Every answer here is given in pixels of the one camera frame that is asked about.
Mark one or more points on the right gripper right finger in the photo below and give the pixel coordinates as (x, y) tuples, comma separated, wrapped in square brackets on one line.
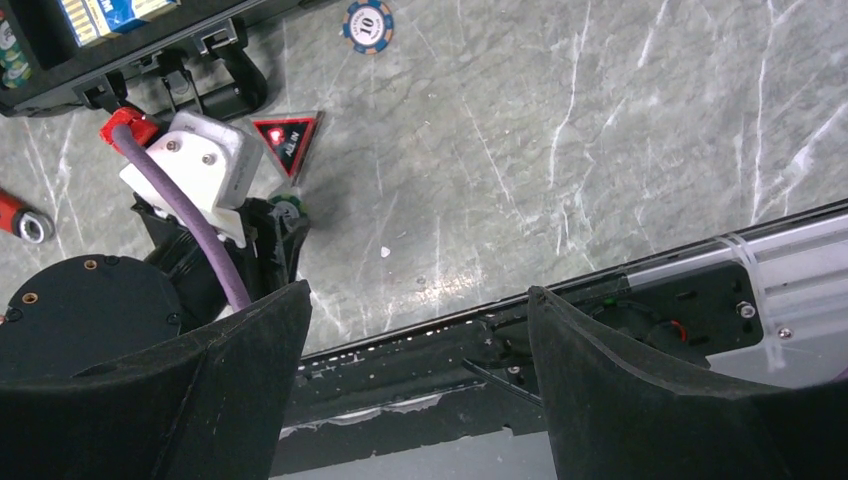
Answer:
[(616, 408)]

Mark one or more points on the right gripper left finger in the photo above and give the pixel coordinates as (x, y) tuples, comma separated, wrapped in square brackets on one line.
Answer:
[(209, 404)]

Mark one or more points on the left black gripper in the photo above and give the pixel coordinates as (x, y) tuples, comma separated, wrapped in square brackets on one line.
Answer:
[(267, 263)]

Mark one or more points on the green 20 poker chip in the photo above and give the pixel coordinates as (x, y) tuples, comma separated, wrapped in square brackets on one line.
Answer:
[(288, 207)]

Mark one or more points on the red triangular all-in button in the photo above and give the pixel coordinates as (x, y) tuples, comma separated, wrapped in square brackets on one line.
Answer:
[(288, 138)]

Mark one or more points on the black poker set case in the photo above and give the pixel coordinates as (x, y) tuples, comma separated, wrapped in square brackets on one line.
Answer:
[(197, 52)]

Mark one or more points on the blue Texas Hold'em card deck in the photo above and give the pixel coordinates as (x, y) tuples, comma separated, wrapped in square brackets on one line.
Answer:
[(93, 21)]

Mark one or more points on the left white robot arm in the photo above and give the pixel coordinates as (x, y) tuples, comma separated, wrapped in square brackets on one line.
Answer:
[(91, 309)]

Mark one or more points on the green chips in case bottom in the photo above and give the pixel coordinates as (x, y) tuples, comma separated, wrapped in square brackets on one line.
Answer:
[(15, 68)]

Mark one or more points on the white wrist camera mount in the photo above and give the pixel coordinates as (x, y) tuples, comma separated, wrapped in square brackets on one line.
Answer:
[(213, 163)]

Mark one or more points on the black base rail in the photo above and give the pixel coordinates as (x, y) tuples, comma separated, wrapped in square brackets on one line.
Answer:
[(458, 396)]

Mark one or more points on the red-handled adjustable wrench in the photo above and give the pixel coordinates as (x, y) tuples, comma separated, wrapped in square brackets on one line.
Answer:
[(23, 221)]

